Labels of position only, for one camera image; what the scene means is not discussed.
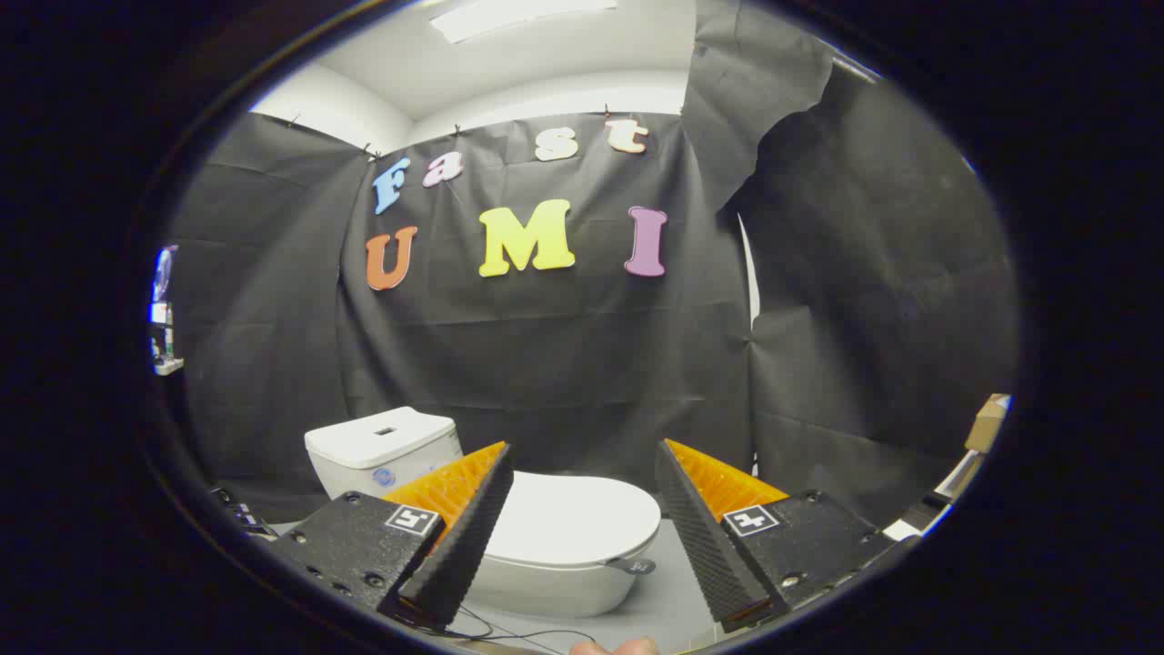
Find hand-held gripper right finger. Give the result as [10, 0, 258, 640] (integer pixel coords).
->
[655, 438, 899, 635]

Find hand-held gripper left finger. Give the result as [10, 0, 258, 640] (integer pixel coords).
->
[270, 441, 515, 630]

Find white toilet lid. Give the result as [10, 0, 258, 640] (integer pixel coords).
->
[487, 471, 662, 569]

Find white toilet bowl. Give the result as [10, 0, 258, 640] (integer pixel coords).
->
[464, 537, 656, 618]

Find white toilet tank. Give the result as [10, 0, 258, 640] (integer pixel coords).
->
[305, 407, 465, 499]

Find black backdrop cloth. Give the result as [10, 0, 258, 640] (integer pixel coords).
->
[168, 0, 1019, 529]

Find cardboard box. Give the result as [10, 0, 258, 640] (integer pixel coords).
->
[964, 393, 1012, 454]

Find black floor cables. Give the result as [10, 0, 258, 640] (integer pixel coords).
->
[436, 605, 601, 652]

